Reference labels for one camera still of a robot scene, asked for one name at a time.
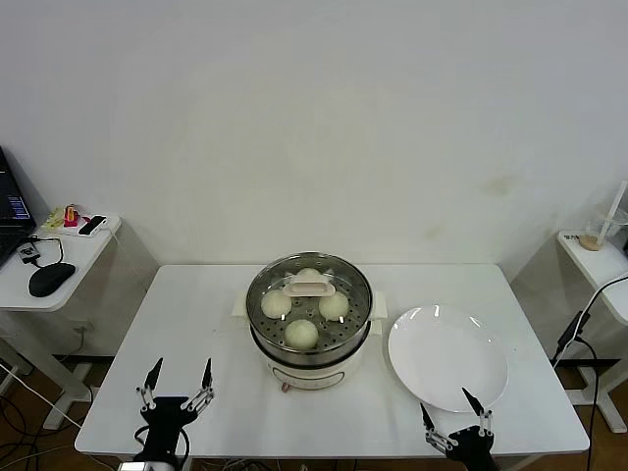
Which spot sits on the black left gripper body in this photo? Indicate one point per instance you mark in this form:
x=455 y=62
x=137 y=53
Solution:
x=164 y=422

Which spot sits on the cream electric cooking pot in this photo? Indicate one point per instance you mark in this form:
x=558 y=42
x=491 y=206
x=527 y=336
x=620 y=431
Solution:
x=319 y=378

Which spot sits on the white steamed baozi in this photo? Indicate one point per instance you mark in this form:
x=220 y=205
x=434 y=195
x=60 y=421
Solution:
x=334 y=308
x=300 y=333
x=308 y=272
x=276 y=304

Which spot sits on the white wall socket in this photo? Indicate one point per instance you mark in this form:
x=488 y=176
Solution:
x=82 y=325

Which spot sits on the white side table with cup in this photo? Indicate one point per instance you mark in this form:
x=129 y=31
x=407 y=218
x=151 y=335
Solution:
x=603 y=275

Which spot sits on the black computer mouse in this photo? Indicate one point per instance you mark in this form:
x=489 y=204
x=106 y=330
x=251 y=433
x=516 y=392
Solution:
x=49 y=280

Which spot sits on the yellow snack packet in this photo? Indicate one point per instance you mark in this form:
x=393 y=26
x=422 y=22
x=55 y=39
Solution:
x=53 y=221

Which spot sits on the round glass pot lid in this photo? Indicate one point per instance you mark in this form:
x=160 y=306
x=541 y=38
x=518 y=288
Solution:
x=309 y=287

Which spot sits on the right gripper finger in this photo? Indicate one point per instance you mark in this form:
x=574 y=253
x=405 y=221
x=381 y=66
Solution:
x=428 y=421
x=474 y=401

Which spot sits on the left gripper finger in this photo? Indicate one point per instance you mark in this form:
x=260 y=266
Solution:
x=208 y=375
x=153 y=375

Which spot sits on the pink and red packet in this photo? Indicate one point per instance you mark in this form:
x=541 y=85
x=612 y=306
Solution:
x=71 y=216

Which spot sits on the black laptop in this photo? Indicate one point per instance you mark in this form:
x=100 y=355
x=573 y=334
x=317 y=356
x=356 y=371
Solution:
x=10 y=230

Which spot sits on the large white plate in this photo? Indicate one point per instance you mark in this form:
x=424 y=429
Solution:
x=448 y=363

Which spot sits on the stainless steel steamer basket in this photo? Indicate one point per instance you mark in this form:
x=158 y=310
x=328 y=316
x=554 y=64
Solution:
x=309 y=355

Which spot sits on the black and white phone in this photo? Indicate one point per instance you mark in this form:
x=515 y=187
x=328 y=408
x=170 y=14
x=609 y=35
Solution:
x=93 y=225

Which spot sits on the white side table with laptop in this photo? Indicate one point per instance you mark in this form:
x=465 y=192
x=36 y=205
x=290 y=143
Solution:
x=83 y=255

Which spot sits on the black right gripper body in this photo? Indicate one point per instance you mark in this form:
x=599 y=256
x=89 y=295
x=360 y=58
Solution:
x=471 y=449

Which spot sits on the plastic cup with straw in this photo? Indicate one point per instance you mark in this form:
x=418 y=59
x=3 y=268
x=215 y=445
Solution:
x=591 y=240

